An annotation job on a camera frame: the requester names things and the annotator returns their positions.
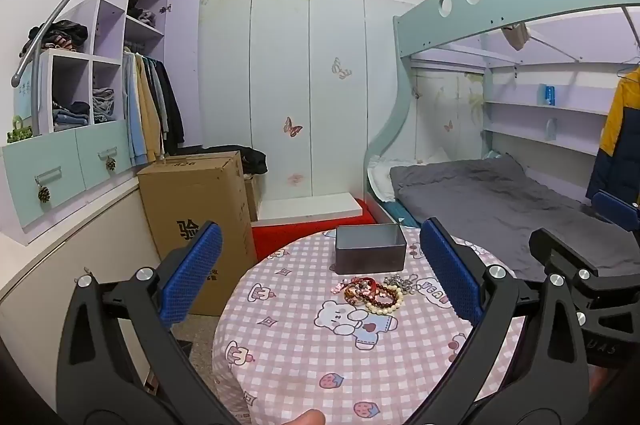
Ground lilac staircase cabinet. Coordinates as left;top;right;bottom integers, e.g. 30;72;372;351
1;0;174;247

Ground person's left hand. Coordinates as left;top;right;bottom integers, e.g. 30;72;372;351
279;409;327;425

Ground folded grey clothes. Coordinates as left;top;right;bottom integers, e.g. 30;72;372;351
92;87;117;124

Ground beige hanging garment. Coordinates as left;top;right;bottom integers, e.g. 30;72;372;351
135;54;165;164

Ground pink checkered bear tablecloth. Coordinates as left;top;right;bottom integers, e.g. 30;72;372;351
212;227;532;425

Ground black bag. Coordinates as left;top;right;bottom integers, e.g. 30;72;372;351
204;145;270;179

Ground large cardboard box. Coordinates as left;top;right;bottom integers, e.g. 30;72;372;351
136;150;257;317

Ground red platform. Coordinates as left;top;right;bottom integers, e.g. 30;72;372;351
250;200;377;264

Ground red string bracelet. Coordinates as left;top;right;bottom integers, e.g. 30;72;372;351
344;277;377;305

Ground black hanging coat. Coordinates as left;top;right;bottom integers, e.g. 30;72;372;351
149;54;186;157

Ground yellow and navy jacket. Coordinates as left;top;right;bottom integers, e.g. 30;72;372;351
586;68;640;209

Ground dark clothes in cubby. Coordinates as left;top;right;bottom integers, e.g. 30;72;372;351
125;0;157;26

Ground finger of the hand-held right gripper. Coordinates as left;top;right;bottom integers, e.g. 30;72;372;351
591;190;640;232
529;228;640;321

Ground small cardboard box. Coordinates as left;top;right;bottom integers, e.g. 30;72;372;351
243;174;262;222

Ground grey blanket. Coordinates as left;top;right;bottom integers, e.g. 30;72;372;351
389;154;640;282

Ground silver chain bracelet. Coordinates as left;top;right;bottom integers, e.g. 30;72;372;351
384;274;420;295

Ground lilac wall shelf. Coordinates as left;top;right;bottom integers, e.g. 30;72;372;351
481;49;617;157

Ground grey metal tin box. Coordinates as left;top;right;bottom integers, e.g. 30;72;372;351
334;225;407;276

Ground metal clothes hanger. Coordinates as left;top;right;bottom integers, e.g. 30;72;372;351
615;54;640;81

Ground white board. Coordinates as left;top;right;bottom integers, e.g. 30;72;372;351
254;192;367;224

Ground cream bead bracelet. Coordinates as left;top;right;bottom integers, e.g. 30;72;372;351
364;292;405;317

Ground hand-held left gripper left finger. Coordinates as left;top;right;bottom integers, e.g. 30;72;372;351
56;221;223;425

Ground teal bunk bed frame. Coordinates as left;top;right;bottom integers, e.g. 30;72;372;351
364;0;640;206

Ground white low cabinet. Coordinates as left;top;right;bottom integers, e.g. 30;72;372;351
0;178;148;346

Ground teal bed sheet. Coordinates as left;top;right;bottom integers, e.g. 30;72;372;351
382;199;422;229

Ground folded dark jeans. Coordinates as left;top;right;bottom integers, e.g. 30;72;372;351
52;101;92;129

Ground grey hanging cloth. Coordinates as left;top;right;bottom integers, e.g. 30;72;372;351
502;21;532;51

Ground white wardrobe with butterfly stickers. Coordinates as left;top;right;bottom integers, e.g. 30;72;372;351
197;0;417;222

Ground pile of black clothes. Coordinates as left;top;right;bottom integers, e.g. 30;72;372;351
27;19;90;54

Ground light blue hanging garment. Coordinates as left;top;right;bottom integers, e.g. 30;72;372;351
122;50;146;167

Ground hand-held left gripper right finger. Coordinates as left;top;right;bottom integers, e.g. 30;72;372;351
415;217;592;425

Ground white pillow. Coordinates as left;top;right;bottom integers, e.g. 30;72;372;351
367;149;417;202

